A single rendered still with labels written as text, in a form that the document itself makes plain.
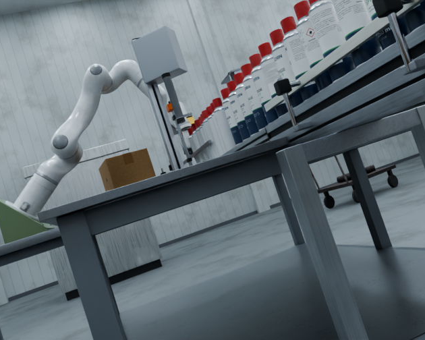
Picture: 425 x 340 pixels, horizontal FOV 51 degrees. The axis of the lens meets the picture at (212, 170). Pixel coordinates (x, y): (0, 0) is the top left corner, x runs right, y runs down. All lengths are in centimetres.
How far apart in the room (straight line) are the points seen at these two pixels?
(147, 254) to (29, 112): 534
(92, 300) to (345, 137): 63
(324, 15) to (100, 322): 78
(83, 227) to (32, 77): 1020
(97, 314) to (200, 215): 977
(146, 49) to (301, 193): 124
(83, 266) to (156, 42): 115
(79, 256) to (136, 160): 151
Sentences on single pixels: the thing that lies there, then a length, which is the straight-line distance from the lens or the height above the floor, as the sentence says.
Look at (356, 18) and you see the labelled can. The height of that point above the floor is 97.
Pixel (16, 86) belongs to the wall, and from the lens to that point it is 1113.
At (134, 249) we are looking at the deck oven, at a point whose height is 38.
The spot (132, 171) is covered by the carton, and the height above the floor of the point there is 102.
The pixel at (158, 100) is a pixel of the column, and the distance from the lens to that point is 195.
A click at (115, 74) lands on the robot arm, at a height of 149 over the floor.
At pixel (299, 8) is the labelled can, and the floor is 107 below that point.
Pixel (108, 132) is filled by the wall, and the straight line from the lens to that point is 1073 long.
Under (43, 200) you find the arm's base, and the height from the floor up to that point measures 98.
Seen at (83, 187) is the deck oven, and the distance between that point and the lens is 674.
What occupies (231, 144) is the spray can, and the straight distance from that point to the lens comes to 161.
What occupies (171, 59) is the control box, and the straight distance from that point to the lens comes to 188.
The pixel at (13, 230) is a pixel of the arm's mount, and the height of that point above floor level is 88.
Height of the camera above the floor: 75
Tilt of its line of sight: 3 degrees up
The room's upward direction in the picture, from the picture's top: 18 degrees counter-clockwise
